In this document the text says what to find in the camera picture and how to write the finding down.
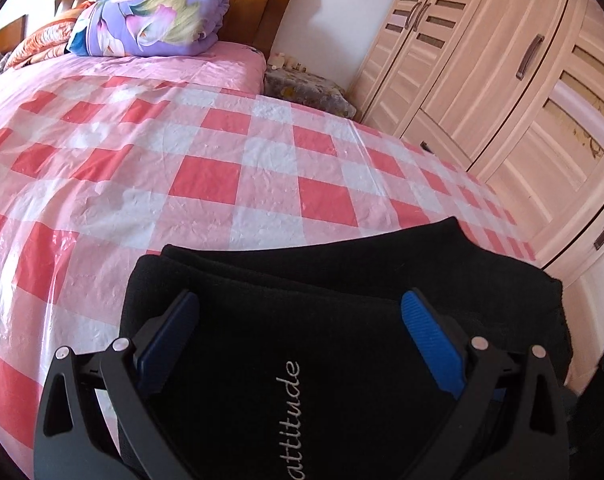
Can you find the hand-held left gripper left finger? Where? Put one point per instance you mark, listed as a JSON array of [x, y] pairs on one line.
[[169, 340]]

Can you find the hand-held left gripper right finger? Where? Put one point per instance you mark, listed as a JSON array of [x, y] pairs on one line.
[[434, 342]]

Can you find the black pants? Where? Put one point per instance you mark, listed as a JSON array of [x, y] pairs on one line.
[[332, 310]]

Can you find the pink checked plastic sheet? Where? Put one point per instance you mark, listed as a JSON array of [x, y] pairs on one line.
[[207, 175]]

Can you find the light wooden wardrobe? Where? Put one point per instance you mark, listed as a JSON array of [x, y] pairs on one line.
[[482, 85]]

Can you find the pink bed sheet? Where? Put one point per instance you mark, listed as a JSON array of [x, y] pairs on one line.
[[182, 67]]

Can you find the floral covered nightstand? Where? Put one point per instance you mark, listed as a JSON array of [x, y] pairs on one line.
[[307, 92]]

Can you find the small beige ornament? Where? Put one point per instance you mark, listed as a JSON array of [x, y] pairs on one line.
[[277, 60], [298, 64]]

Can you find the purple floral folded quilt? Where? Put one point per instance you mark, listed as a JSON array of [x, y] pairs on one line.
[[152, 20]]

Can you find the orange floral pillow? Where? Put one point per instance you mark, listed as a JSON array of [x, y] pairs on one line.
[[47, 35]]

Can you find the small wooden headboard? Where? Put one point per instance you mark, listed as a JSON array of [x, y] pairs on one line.
[[7, 35]]

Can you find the wooden bed headboard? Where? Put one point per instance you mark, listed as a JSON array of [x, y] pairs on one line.
[[262, 0]]

